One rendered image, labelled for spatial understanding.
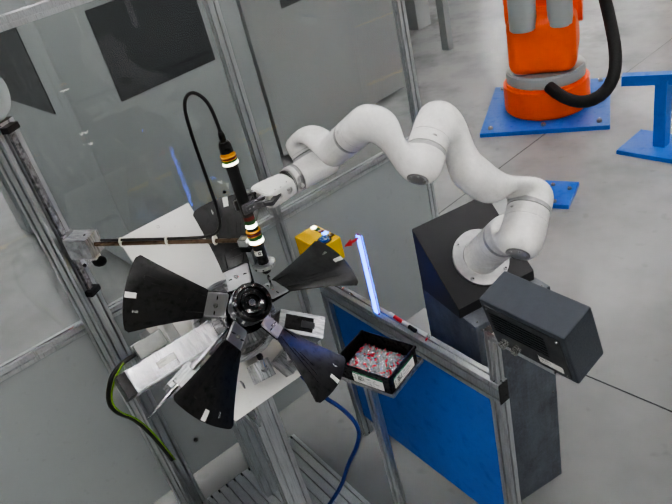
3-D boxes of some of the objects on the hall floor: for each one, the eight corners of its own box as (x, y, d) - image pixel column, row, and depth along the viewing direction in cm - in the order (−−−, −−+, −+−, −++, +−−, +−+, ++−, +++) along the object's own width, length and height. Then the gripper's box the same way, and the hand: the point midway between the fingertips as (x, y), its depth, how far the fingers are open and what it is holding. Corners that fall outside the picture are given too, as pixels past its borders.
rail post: (510, 552, 246) (490, 399, 205) (517, 544, 248) (498, 391, 206) (519, 559, 243) (500, 405, 202) (526, 551, 245) (509, 397, 204)
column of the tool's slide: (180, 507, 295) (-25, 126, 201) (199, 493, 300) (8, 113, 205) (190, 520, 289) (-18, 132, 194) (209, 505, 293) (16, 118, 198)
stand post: (297, 537, 270) (229, 369, 222) (315, 522, 274) (252, 354, 226) (304, 544, 267) (236, 376, 219) (322, 529, 271) (259, 360, 223)
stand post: (267, 503, 287) (174, 286, 226) (284, 490, 291) (197, 273, 230) (272, 510, 284) (180, 291, 223) (290, 496, 288) (203, 278, 227)
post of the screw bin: (398, 516, 269) (357, 367, 226) (401, 510, 270) (362, 361, 228) (404, 519, 267) (365, 369, 224) (408, 513, 268) (370, 363, 226)
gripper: (272, 163, 202) (220, 189, 194) (304, 175, 190) (250, 204, 182) (278, 185, 206) (228, 212, 198) (310, 199, 194) (258, 228, 186)
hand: (244, 205), depth 191 cm, fingers closed on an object, 4 cm apart
